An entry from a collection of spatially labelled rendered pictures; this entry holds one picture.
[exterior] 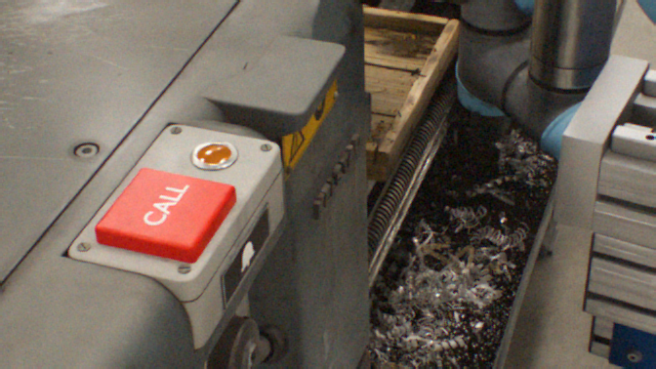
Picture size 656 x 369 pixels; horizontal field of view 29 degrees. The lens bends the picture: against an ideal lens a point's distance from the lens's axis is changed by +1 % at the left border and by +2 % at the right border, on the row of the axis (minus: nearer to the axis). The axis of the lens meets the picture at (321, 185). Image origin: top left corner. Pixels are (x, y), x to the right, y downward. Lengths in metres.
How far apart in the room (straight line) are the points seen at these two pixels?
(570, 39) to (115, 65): 0.50
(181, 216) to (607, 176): 0.44
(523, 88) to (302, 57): 0.47
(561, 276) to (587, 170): 1.56
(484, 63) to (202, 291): 0.70
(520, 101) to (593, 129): 0.26
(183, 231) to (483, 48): 0.70
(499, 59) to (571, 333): 1.22
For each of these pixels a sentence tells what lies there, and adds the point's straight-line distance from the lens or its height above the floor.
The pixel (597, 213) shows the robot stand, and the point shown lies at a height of 1.05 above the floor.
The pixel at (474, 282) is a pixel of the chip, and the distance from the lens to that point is 1.67.
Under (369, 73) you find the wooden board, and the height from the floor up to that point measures 0.89.
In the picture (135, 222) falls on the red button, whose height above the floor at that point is 1.27.
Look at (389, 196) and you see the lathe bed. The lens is 1.47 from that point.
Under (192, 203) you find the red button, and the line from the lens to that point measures 0.70.
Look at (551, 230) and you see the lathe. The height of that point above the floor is 0.03.
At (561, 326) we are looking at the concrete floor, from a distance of 2.48.
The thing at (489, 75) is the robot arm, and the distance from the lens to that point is 1.31.
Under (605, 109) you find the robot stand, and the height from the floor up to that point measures 1.12.
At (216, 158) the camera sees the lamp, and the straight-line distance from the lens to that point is 0.74.
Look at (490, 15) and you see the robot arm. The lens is 1.30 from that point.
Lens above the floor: 1.69
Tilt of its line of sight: 37 degrees down
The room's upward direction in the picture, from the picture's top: 2 degrees counter-clockwise
